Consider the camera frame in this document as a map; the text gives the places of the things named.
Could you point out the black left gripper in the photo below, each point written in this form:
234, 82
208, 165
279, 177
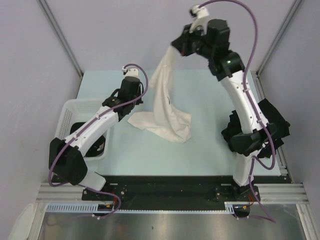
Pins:
139, 101

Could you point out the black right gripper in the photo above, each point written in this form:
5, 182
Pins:
182, 43

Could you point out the white t shirt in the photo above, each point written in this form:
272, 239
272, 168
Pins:
165, 120

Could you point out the white plastic laundry basket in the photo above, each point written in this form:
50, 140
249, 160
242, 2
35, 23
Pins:
76, 111

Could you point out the black t shirt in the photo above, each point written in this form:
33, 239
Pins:
98, 146

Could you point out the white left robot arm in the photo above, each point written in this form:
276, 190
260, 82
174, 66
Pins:
66, 156

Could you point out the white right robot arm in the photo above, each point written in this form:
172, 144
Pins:
227, 66

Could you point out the stack of black t shirts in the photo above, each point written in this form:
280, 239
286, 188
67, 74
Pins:
274, 118

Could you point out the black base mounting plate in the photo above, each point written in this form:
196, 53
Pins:
178, 193

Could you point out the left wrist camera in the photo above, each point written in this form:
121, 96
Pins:
130, 72

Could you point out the right aluminium corner post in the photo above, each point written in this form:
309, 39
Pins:
279, 35

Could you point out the aluminium corner post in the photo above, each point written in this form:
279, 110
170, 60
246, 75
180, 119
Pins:
279, 35
49, 15

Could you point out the left aluminium corner post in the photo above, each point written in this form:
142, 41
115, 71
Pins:
49, 15

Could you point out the white slotted cable duct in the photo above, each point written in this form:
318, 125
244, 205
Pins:
97, 208

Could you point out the aluminium frame rail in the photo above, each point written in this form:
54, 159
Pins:
269, 194

